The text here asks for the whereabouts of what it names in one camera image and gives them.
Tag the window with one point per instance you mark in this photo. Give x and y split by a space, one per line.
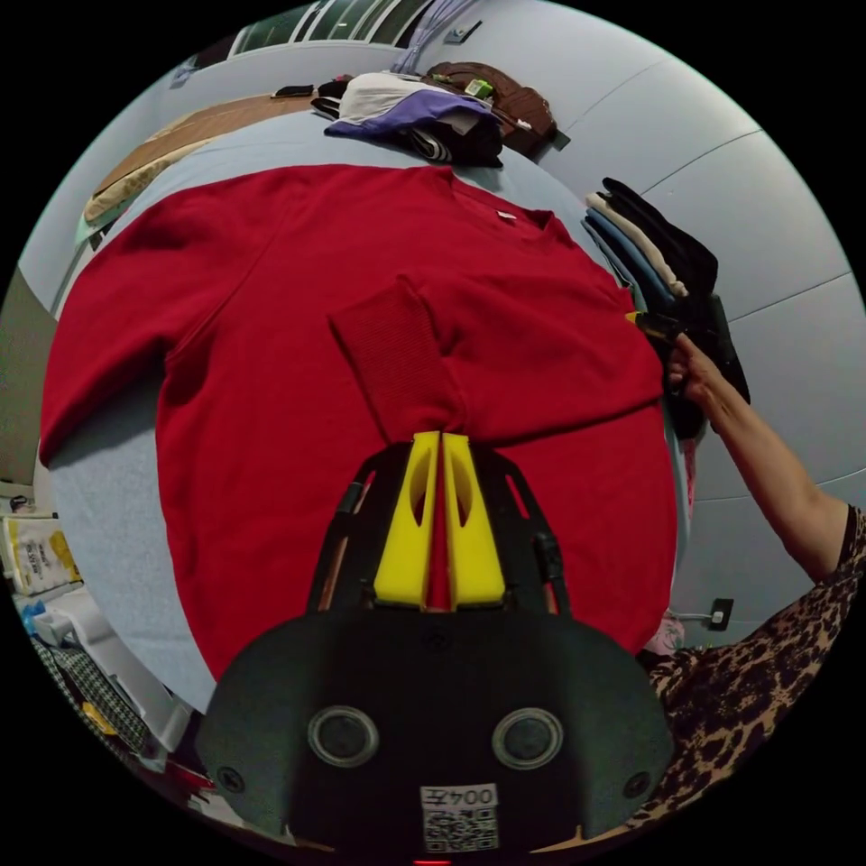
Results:
318 23

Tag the person's right forearm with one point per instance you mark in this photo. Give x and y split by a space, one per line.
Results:
771 473

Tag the stack of folded clothes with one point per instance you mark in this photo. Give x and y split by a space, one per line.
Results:
649 250

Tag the person's right hand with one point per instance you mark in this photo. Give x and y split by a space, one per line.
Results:
693 372

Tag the purple curtain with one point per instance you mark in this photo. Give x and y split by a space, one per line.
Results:
416 44

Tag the pile of clothes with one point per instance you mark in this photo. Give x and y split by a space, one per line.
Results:
413 111

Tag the white bag with yellow print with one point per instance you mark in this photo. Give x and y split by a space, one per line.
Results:
40 555

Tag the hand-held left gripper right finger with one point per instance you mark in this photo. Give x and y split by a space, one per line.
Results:
484 548

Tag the red sweatshirt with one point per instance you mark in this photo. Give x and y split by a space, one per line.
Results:
284 325

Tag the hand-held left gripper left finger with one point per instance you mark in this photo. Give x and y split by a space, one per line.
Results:
396 541

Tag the wall socket with plug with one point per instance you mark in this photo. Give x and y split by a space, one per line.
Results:
721 613

